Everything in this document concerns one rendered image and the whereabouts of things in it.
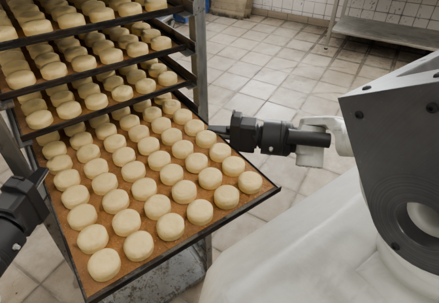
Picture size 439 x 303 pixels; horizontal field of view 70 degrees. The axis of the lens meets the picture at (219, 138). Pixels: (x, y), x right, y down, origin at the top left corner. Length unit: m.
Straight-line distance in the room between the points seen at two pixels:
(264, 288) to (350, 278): 0.05
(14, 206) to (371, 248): 0.59
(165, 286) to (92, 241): 0.98
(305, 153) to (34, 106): 0.62
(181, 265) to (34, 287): 0.74
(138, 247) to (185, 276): 1.00
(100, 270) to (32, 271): 1.42
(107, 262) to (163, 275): 1.01
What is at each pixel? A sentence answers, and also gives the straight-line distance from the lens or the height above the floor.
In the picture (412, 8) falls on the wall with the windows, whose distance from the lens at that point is 4.53.
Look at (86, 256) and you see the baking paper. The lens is 0.61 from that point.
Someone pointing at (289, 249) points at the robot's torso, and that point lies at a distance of 0.20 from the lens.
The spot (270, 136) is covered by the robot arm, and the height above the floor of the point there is 1.07.
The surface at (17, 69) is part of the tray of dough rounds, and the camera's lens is 0.77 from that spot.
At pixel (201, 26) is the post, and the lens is 0.76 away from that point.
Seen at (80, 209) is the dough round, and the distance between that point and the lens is 0.65.
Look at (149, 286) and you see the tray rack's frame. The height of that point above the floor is 0.15.
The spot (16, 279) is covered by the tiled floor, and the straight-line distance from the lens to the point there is 1.99.
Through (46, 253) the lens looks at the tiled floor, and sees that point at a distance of 2.00.
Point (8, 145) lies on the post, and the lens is 0.73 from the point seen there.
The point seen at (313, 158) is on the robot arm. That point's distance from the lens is 0.76.
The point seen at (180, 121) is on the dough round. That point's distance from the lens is 0.81.
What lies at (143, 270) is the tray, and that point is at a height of 1.05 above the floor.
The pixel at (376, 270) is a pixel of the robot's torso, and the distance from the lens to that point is 0.20.
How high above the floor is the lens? 1.54
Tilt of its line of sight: 40 degrees down
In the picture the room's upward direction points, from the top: straight up
